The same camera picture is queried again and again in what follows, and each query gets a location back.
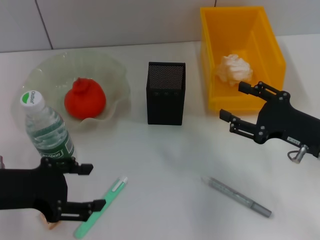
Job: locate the green pen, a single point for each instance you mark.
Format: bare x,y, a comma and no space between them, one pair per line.
115,190

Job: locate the clear green-label water bottle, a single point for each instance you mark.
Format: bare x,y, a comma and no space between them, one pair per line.
47,130

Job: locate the black mesh pen holder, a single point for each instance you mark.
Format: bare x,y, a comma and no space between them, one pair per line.
165,105

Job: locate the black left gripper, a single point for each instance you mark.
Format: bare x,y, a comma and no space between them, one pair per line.
25,187

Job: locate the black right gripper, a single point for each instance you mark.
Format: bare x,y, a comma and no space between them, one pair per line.
287,120

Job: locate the orange fruit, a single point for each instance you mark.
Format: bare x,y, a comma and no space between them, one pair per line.
85,100

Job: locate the yellow plastic bin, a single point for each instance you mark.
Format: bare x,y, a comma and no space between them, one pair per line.
250,37

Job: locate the grey marker pen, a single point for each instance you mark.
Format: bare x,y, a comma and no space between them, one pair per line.
237,196

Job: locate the beige eraser with barcode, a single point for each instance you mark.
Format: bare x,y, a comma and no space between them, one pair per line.
53,225

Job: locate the green glass fruit plate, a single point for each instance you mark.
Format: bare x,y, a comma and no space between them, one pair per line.
100,65

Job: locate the white paper ball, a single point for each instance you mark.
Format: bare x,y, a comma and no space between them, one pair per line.
235,70

